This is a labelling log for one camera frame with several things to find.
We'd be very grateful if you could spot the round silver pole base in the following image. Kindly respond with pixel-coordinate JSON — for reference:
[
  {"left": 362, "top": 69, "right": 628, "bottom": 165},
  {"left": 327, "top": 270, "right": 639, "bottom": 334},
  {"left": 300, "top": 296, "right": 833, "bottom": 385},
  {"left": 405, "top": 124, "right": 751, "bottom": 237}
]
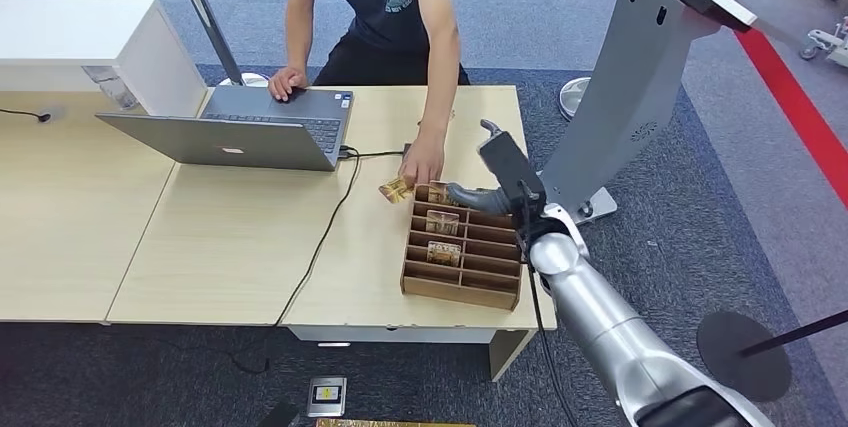
[{"left": 217, "top": 72, "right": 270, "bottom": 89}]

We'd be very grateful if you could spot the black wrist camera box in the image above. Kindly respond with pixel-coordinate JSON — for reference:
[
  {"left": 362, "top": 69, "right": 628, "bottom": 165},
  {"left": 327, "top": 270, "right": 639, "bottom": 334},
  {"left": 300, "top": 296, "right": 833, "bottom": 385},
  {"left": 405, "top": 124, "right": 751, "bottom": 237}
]
[{"left": 477, "top": 131, "right": 549, "bottom": 221}]

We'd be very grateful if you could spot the person's left hand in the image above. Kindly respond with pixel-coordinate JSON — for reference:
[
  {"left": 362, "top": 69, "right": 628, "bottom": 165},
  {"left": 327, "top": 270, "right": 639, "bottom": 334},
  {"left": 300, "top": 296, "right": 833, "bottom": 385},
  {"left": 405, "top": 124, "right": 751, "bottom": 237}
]
[{"left": 398, "top": 134, "right": 446, "bottom": 188}]

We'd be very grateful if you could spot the light wood desk leg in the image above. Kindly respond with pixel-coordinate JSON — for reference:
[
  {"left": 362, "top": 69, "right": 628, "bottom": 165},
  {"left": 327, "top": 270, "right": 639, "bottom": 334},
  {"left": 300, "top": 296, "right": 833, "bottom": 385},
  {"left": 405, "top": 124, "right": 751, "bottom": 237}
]
[{"left": 488, "top": 329, "right": 537, "bottom": 384}]

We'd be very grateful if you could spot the clear tape strip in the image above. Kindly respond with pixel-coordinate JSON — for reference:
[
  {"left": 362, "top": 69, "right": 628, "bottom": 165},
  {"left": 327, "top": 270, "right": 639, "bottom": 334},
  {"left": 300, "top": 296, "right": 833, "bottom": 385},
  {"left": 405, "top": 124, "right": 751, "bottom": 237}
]
[{"left": 80, "top": 66, "right": 140, "bottom": 113}]

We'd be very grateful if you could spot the person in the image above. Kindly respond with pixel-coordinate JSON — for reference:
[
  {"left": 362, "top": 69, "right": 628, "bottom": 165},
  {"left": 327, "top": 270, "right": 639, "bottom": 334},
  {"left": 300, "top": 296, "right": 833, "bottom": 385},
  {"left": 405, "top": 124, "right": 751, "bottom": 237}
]
[{"left": 267, "top": 0, "right": 472, "bottom": 188}]

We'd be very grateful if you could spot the thin black desk cable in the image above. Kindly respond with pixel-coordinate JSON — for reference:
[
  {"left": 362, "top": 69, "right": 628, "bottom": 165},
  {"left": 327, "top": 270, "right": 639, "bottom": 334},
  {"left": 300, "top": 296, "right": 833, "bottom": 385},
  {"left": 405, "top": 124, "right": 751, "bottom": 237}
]
[{"left": 0, "top": 107, "right": 51, "bottom": 125}]

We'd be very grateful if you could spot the round black stanchion base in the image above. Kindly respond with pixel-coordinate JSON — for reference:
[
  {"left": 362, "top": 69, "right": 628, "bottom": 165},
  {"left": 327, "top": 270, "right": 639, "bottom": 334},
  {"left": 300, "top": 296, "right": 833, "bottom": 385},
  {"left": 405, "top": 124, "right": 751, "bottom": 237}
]
[{"left": 695, "top": 309, "right": 793, "bottom": 403}]

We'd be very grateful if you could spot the person's right hand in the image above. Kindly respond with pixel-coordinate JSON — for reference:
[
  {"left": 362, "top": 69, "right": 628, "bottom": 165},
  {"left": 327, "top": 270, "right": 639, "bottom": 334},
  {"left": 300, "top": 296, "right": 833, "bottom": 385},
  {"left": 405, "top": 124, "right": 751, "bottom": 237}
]
[{"left": 267, "top": 66, "right": 310, "bottom": 103}]

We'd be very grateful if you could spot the metal floor socket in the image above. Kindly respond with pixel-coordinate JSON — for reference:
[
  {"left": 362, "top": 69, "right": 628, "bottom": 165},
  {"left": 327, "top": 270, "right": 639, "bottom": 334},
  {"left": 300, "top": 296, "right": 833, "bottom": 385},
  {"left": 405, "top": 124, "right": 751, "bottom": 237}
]
[{"left": 306, "top": 376, "right": 348, "bottom": 419}]

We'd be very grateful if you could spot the silver kiosk stand with screen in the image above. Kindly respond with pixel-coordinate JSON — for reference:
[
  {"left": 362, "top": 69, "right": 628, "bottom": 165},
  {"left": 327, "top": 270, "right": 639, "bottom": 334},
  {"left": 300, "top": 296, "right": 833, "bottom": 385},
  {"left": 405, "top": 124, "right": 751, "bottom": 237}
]
[{"left": 533, "top": 0, "right": 759, "bottom": 225}]

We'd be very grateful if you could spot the wooden card holder box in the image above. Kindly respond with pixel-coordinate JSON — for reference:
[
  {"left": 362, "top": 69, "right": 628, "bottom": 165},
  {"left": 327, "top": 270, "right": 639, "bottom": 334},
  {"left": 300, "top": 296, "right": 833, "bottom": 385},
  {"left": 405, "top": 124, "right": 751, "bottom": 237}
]
[{"left": 400, "top": 183, "right": 525, "bottom": 312}]

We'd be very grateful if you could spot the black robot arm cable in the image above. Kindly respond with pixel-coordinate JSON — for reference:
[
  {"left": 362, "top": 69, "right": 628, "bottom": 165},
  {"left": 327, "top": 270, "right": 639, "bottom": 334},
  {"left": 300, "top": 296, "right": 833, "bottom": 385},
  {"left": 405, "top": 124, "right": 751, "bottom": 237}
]
[{"left": 516, "top": 182, "right": 581, "bottom": 427}]

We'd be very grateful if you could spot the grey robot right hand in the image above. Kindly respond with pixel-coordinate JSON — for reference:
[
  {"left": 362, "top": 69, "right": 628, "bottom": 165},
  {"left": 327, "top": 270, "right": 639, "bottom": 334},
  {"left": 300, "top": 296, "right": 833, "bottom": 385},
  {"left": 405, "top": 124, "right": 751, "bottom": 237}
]
[{"left": 447, "top": 119, "right": 513, "bottom": 217}]

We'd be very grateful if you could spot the black stanchion pole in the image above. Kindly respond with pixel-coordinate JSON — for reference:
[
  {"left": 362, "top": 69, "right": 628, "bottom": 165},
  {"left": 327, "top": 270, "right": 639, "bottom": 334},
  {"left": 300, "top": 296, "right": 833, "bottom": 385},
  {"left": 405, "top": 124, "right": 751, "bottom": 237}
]
[{"left": 737, "top": 307, "right": 848, "bottom": 358}]

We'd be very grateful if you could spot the long black power cable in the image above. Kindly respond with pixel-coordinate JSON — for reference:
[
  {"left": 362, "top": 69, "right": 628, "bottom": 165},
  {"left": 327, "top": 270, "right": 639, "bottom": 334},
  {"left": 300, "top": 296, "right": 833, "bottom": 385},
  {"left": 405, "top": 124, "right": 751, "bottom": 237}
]
[{"left": 228, "top": 145, "right": 362, "bottom": 376}]

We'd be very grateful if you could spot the grey laptop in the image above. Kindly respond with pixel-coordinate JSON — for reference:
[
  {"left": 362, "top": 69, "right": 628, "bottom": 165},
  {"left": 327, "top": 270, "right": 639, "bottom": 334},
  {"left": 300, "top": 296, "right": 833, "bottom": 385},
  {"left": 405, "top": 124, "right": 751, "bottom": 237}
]
[{"left": 94, "top": 84, "right": 355, "bottom": 173}]

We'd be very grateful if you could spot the white cabinet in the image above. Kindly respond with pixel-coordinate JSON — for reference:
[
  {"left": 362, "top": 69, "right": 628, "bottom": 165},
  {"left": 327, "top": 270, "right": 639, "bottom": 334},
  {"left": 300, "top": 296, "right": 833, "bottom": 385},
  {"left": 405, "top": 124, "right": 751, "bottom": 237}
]
[{"left": 0, "top": 0, "right": 208, "bottom": 117}]

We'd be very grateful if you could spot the round white floor base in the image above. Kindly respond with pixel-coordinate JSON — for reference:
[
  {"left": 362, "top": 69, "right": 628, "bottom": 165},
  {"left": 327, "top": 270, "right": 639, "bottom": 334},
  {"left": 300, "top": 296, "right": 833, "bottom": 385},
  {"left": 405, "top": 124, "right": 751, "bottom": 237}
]
[{"left": 558, "top": 76, "right": 591, "bottom": 122}]

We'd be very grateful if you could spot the short black USB cable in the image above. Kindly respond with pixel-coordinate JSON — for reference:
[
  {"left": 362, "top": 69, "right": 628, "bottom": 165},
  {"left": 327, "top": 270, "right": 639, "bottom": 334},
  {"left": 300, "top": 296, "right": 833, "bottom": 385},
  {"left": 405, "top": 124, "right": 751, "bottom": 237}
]
[{"left": 337, "top": 145, "right": 405, "bottom": 162}]

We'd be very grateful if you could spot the brown hotel key card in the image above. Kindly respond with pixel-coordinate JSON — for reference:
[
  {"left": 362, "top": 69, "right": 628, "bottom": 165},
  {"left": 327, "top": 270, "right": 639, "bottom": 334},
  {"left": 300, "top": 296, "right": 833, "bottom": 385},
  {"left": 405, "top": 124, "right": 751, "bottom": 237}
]
[
  {"left": 425, "top": 209, "right": 460, "bottom": 236},
  {"left": 427, "top": 241, "right": 462, "bottom": 268},
  {"left": 378, "top": 176, "right": 416, "bottom": 205},
  {"left": 427, "top": 180, "right": 460, "bottom": 207}
]

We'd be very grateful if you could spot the white wheeled cart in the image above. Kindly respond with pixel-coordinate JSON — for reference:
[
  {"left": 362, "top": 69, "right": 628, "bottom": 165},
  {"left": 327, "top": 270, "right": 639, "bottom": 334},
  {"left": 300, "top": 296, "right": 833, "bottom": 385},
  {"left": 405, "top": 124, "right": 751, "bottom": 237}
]
[{"left": 798, "top": 9, "right": 848, "bottom": 69}]

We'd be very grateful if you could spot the grey slanted metal pole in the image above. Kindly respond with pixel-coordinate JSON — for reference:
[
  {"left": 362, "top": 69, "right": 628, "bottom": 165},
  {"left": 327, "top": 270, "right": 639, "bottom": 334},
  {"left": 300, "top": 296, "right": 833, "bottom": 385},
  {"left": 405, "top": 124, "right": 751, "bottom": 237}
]
[{"left": 163, "top": 0, "right": 245, "bottom": 86}]

